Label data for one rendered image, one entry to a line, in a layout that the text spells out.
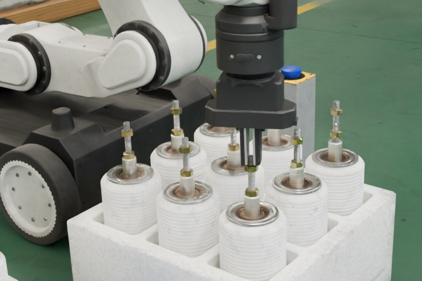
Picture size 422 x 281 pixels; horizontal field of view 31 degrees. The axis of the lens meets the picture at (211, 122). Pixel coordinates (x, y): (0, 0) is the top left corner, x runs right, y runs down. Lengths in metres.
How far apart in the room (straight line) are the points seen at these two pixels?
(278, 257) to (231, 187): 0.17
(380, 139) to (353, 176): 0.79
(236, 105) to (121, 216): 0.31
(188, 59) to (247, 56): 0.58
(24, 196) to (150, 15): 0.44
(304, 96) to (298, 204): 0.37
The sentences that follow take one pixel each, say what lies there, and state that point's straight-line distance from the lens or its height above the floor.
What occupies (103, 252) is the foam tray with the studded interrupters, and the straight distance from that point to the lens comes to 1.21.
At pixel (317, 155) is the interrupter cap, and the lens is 1.26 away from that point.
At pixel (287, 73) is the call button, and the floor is 0.33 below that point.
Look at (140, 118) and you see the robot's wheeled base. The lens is 1.63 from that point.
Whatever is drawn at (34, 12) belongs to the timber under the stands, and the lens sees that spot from 3.38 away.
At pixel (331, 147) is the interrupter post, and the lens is 1.24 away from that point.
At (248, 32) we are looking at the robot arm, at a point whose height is 0.52.
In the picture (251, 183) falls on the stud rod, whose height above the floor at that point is 0.30.
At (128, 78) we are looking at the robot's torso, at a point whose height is 0.31.
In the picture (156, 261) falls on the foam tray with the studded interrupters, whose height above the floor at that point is 0.17.
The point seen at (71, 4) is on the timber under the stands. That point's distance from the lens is 3.53.
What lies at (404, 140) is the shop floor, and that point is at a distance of 2.02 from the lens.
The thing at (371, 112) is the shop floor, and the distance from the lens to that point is 2.20.
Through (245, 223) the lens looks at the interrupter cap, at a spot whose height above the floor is 0.25.
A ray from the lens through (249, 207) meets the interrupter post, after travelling 1.06.
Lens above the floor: 0.75
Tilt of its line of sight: 21 degrees down
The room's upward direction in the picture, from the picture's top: 2 degrees counter-clockwise
